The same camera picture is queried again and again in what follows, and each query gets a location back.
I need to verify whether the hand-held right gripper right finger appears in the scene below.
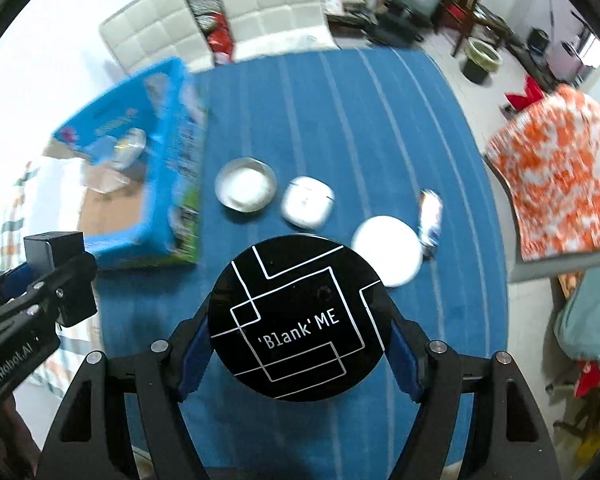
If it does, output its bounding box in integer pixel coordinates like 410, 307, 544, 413
380, 301, 565, 480

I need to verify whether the checkered cloth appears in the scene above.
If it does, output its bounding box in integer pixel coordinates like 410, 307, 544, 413
0, 159, 48, 281

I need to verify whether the white earbuds case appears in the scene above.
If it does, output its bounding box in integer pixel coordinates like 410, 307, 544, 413
280, 176, 336, 231

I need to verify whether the blue printed cardboard box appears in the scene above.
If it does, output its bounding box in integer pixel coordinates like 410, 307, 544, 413
42, 56, 211, 271

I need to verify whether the blue striped tablecloth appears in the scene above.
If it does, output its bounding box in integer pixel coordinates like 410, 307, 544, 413
92, 46, 512, 470

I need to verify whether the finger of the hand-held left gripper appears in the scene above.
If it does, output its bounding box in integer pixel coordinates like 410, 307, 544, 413
0, 231, 99, 328

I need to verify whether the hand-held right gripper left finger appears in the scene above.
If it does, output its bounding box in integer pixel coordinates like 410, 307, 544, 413
39, 302, 221, 480

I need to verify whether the green round pot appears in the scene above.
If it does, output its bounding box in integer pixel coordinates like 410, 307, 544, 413
461, 37, 504, 85

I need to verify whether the small printed tube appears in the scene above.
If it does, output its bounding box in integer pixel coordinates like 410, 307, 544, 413
417, 189, 444, 261

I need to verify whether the small white bowl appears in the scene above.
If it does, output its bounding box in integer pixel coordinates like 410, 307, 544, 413
214, 157, 278, 214

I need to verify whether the orange white patterned cloth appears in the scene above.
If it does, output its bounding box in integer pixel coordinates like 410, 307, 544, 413
483, 84, 600, 263

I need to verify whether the light teal cloth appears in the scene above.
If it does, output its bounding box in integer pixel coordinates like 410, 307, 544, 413
554, 265, 600, 376

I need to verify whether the white quilted chair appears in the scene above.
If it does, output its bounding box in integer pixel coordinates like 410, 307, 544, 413
208, 0, 342, 63
99, 0, 216, 75

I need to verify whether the round white lid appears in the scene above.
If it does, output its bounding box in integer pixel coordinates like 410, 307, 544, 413
351, 215, 424, 289

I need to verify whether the round black compact case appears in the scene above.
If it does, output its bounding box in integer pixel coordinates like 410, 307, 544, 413
207, 233, 392, 402

